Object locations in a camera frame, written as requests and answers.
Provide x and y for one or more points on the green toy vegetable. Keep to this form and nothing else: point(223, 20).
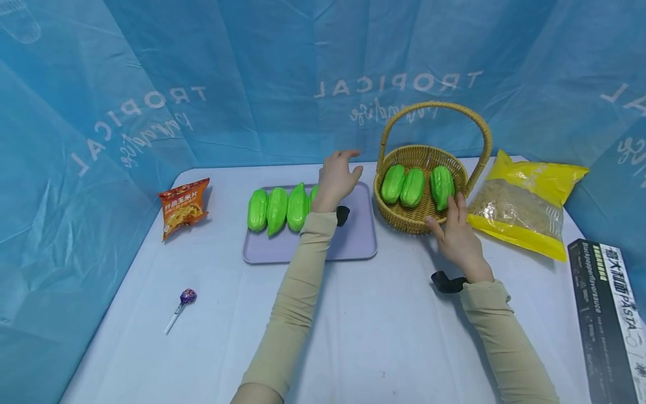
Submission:
point(313, 195)
point(413, 188)
point(393, 184)
point(441, 185)
point(277, 211)
point(297, 207)
point(257, 210)

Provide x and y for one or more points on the person's right hand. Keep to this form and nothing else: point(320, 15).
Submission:
point(462, 244)

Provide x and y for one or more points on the black wrist band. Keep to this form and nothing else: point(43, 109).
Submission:
point(446, 282)
point(342, 215)

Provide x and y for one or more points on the person's left forearm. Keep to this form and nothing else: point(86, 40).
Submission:
point(298, 303)

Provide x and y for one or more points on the person's right middle finger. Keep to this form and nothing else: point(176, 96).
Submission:
point(462, 206)

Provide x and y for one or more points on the yellow bag of noodles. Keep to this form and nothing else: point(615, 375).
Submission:
point(525, 210)

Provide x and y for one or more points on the black pasta box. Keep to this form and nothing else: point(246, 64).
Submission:
point(608, 320)

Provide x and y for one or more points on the purple wrapped lollipop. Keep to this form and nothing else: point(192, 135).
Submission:
point(187, 296)

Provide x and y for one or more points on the person's left thumb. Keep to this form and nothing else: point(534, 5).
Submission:
point(356, 175)

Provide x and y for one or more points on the lavender plastic tray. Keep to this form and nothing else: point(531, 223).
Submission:
point(353, 238)

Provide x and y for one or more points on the orange snack packet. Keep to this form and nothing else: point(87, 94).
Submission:
point(182, 207)

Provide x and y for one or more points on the person's right thumb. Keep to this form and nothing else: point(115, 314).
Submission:
point(435, 225)

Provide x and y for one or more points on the person's left hand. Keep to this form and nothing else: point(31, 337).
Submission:
point(333, 185)

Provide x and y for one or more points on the person's right forearm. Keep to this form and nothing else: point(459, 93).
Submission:
point(507, 348)

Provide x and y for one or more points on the person's left fingers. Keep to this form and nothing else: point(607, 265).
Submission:
point(340, 157)

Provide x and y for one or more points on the person's right index finger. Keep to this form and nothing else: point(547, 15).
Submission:
point(452, 209)

